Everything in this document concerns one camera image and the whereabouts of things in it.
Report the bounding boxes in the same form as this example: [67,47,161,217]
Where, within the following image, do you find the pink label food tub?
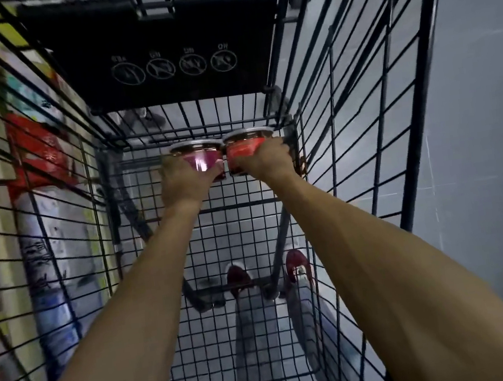
[168,136,229,188]

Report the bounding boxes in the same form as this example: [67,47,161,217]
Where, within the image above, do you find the black wire shopping cart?
[0,0,503,381]

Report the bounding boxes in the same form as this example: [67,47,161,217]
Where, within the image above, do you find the red label food tub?
[222,124,280,177]

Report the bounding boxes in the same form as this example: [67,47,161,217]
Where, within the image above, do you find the person's right hand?
[225,134,300,192]

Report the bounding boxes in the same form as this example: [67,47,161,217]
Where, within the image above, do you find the person's red shoe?
[224,260,256,300]
[283,247,314,286]

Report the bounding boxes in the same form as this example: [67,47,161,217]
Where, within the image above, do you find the person's red right shoe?
[283,247,314,286]

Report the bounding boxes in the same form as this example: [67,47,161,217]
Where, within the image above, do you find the person's left leg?
[220,283,289,381]

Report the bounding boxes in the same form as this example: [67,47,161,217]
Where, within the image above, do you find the person's right forearm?
[263,144,503,381]

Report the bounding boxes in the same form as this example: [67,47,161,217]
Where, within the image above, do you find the black cart seat flap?
[17,0,294,126]

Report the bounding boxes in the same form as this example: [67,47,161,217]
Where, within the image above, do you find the person's left forearm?
[0,197,232,381]

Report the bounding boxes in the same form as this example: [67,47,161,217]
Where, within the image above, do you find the person's red left shoe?
[224,260,256,300]

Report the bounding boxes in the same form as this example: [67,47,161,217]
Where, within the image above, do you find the person's left hand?
[155,147,231,213]

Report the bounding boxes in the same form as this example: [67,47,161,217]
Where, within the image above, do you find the person's right leg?
[284,268,367,381]

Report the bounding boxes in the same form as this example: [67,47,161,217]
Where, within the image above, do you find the red packet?
[0,106,80,195]

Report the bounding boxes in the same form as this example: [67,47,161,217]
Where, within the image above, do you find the person's leg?
[220,283,289,381]
[284,268,367,381]

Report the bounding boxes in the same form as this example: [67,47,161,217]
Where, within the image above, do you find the white and blue bag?
[11,182,116,381]

